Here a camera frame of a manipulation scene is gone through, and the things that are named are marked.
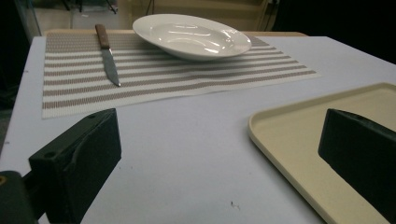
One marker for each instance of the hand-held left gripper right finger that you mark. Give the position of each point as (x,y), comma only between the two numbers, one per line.
(361,149)

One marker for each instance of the cream plastic tray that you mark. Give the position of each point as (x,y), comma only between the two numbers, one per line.
(299,140)

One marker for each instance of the striped woven placemat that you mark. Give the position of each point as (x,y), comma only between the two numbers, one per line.
(149,81)

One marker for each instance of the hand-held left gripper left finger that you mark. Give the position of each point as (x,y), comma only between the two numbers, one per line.
(84,155)

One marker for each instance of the white oval plate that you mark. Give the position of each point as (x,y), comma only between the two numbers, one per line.
(193,37)

